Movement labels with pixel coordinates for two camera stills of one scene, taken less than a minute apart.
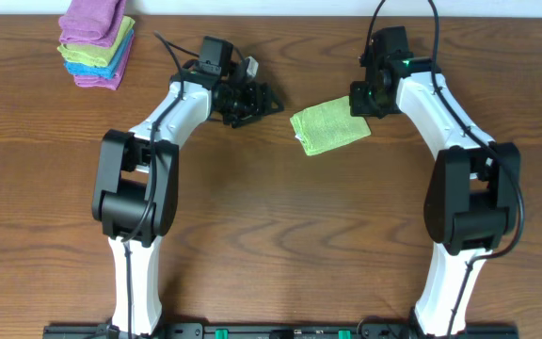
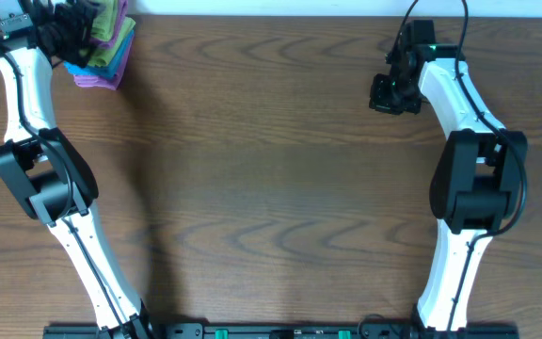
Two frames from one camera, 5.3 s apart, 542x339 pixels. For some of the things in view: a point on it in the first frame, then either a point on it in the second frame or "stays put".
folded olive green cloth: [99, 56] stays put
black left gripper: [254, 104] to [64, 30]
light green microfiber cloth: [328, 126] to [103, 24]
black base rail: [281, 331] stays put
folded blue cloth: [102, 72] stays put
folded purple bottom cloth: [113, 83] stays put
